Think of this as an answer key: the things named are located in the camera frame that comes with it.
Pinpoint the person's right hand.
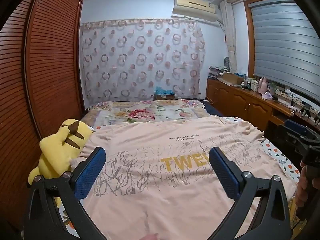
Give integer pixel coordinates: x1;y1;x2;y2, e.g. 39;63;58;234
295;161;310;208

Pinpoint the floral blanket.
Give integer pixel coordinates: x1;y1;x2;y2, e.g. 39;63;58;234
81;99;212;130

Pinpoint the open cardboard box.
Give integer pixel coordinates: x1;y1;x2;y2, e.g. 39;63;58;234
219;72;244;85

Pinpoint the wooden louvred wardrobe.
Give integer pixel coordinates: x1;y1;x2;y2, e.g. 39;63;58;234
0;0;85;233

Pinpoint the grey window blind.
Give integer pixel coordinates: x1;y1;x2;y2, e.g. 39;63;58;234
249;0;320;103

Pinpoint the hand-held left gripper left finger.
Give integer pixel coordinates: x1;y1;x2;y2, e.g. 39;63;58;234
24;147;108;240

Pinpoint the pink printed t-shirt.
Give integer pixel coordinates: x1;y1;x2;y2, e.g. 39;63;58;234
71;116;295;240

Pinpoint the blue cloth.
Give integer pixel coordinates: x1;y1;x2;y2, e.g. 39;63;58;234
154;87;174;95

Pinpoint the wooden sideboard cabinet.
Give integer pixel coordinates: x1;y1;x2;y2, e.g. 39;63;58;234
206;77;320;135

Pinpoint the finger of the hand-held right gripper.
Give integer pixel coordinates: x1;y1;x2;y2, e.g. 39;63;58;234
282;119;310;145

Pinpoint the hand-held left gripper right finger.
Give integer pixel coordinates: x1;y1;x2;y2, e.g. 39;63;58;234
209;147;294;240

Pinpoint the stack of folded clothes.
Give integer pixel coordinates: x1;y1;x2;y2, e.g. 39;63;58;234
208;65;225;80

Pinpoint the circle patterned sheer curtain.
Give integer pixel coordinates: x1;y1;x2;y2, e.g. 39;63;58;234
79;19;207;102

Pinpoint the white lace curtain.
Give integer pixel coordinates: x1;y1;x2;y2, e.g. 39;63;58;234
219;0;238;73

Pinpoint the cluster of small bottles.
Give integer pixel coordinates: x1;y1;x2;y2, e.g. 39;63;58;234
244;76;259;92

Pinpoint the wall air conditioner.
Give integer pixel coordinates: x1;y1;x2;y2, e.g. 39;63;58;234
171;0;224;25

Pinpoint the yellow plush toy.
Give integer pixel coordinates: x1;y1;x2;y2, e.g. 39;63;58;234
28;119;94;209

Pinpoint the orange fruit print bed sheet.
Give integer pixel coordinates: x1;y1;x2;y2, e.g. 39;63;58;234
54;116;304;240

